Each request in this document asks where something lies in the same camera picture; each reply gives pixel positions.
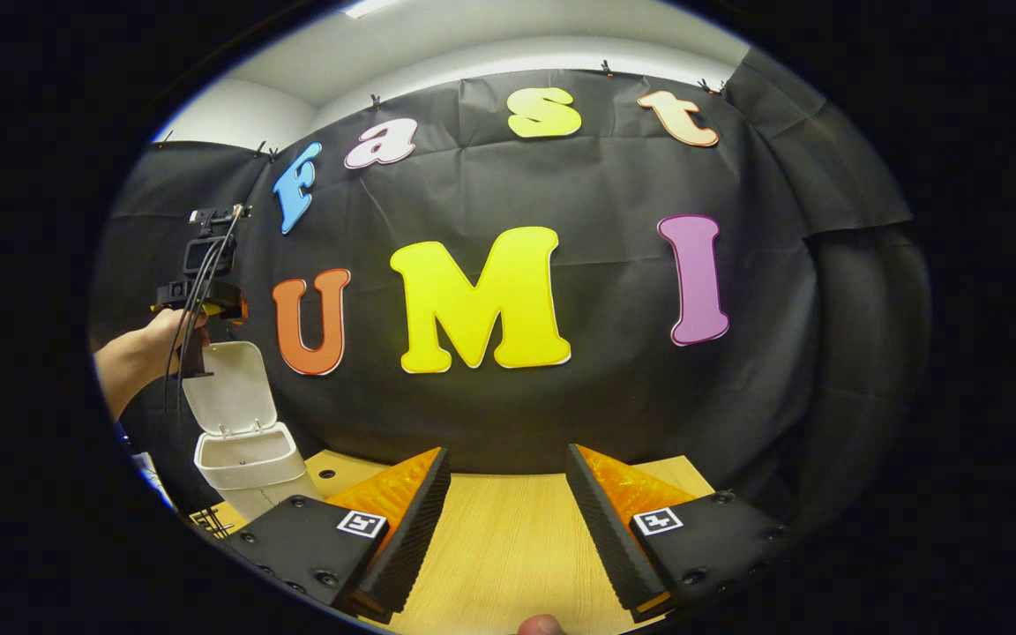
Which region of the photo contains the white paper sheet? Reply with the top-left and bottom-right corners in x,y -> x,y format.
131,452 -> 177,512

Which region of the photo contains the wooden desktop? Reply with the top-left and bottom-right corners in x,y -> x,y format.
190,450 -> 716,635

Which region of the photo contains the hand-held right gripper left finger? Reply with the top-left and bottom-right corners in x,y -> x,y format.
224,446 -> 452,624

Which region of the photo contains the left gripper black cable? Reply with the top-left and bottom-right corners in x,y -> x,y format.
164,207 -> 244,411

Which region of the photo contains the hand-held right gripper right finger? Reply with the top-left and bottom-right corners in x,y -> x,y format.
565,443 -> 793,623

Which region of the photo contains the white desktop garbage bin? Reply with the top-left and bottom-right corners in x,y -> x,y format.
182,340 -> 325,523

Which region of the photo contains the black backdrop cloth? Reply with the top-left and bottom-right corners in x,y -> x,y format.
89,49 -> 932,530

